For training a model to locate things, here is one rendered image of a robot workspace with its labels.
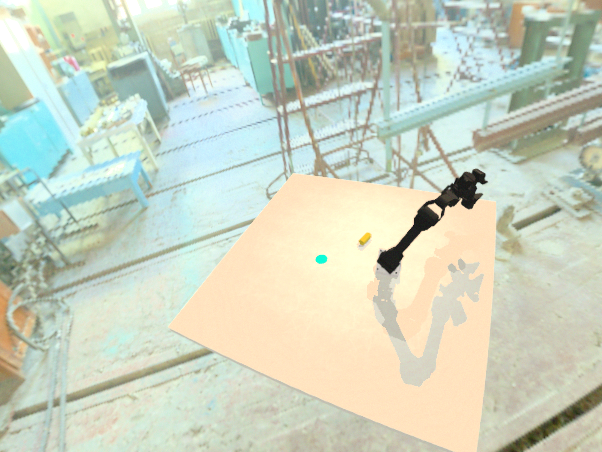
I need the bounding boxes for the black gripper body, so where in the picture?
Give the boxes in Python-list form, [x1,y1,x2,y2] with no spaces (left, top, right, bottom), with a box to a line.
[460,169,486,210]

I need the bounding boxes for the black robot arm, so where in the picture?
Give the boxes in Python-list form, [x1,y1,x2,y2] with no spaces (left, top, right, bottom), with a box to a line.
[376,172,475,274]

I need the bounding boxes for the yellow cylinder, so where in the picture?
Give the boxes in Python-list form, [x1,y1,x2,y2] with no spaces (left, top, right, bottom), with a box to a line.
[359,232,371,245]

